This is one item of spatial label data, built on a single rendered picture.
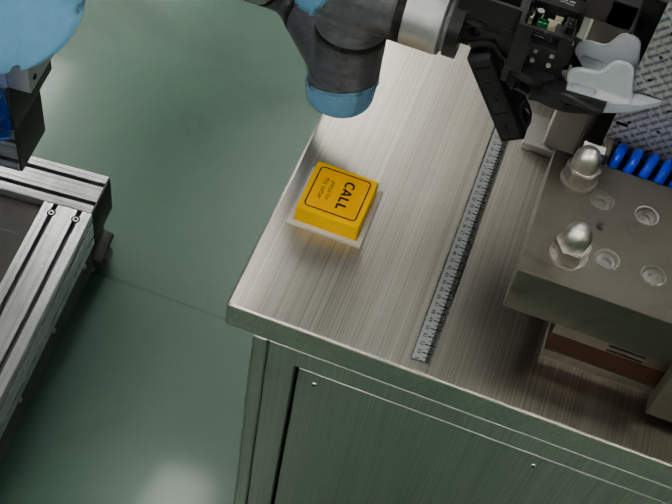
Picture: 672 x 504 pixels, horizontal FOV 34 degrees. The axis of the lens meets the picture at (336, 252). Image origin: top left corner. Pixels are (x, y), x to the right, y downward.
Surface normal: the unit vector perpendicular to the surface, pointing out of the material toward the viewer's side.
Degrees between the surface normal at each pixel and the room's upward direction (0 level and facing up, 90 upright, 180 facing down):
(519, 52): 90
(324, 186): 0
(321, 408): 90
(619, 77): 90
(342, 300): 0
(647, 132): 90
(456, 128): 0
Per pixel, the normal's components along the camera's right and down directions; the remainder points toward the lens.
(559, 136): -0.33, 0.74
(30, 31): 0.49, 0.70
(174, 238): 0.12, -0.58
